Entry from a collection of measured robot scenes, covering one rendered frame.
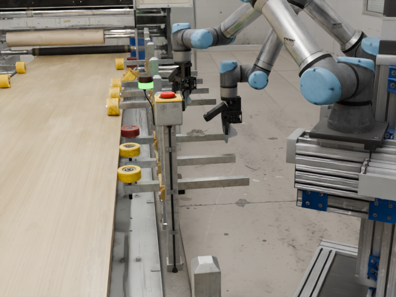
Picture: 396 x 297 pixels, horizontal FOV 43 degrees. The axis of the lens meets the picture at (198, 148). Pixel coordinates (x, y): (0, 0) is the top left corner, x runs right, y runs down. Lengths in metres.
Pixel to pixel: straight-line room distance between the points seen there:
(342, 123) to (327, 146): 0.10
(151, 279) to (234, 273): 1.21
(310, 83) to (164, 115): 0.48
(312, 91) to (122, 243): 0.85
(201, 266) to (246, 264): 2.22
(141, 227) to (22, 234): 0.66
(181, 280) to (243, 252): 1.53
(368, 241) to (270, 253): 1.00
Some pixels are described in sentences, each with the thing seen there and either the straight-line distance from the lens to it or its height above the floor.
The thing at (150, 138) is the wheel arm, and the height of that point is 0.86.
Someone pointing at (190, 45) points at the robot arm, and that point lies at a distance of 2.01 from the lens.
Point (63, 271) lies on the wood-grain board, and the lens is 1.20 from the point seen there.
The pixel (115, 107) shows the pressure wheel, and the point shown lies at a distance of 2.39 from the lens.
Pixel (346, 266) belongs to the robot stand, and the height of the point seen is 0.21.
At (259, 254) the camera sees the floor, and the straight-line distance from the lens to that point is 2.97.
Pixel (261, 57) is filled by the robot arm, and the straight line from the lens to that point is 2.03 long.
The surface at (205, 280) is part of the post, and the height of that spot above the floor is 1.16.
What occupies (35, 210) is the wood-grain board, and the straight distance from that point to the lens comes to 1.51.
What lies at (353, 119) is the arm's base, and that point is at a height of 1.08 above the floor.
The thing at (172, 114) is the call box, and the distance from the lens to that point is 1.31.
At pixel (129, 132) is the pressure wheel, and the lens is 2.16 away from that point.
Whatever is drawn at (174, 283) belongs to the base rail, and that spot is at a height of 0.70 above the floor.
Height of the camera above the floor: 1.52
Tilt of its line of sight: 19 degrees down
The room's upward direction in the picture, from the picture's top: 1 degrees counter-clockwise
